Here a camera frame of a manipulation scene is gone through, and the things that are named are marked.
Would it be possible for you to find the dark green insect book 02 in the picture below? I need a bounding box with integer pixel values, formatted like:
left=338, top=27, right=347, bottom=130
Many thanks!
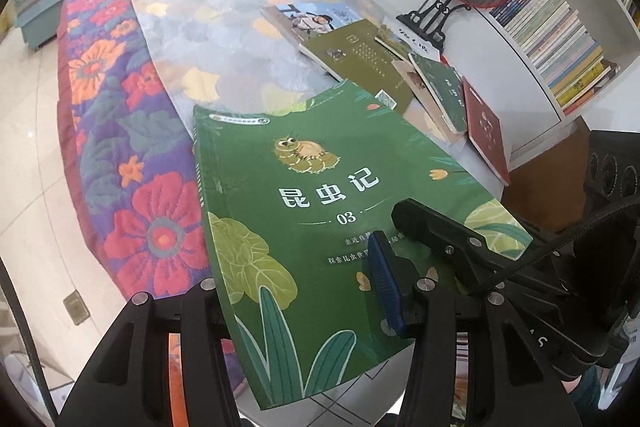
left=409, top=53, right=468, bottom=134

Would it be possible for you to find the green insect book 03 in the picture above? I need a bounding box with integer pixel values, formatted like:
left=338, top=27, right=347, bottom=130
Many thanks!
left=193, top=81, right=530, bottom=410

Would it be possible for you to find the dark red book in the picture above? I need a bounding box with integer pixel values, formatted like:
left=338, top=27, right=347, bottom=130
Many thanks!
left=462, top=77, right=510, bottom=186

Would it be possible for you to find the olive green book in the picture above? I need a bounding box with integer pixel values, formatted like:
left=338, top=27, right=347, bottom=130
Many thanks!
left=302, top=20, right=413, bottom=115

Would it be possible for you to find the floral purple table cloth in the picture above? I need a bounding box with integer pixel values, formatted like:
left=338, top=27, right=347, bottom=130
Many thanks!
left=58, top=0, right=212, bottom=298

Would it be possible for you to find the white bookshelf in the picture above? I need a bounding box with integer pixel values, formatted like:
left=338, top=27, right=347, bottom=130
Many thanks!
left=374, top=0, right=639, bottom=157

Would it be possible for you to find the light blue portrait book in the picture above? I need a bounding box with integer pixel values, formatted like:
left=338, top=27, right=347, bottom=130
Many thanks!
left=262, top=1, right=363, bottom=46

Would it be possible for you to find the grey ginkgo pattern table mat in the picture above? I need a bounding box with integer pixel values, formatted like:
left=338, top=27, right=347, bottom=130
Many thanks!
left=119, top=0, right=507, bottom=208

